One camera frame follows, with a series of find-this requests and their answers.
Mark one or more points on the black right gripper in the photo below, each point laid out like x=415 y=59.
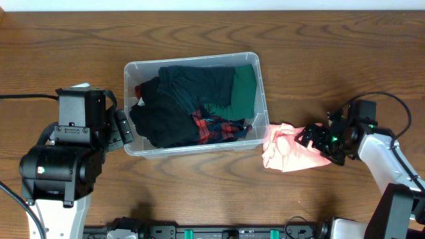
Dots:
x=320 y=131

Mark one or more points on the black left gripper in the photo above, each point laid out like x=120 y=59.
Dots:
x=117 y=130

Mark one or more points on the black garment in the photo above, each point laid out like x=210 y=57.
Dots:
x=160 y=119

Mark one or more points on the pink garment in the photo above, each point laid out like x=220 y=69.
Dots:
x=281 y=151

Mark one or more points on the clear plastic storage bin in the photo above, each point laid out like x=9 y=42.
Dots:
x=138 y=72

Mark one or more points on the dark teal shirt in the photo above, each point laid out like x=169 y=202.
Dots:
x=191 y=87

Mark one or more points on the red navy plaid shirt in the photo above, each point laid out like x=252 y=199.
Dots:
x=217 y=130

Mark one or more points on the green garment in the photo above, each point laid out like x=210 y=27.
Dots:
x=242 y=96

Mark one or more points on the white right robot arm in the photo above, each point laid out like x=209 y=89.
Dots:
x=358 y=136

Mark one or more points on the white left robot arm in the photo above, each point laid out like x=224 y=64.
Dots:
x=59 y=172

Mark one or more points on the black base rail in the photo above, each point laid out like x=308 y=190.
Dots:
x=122 y=228

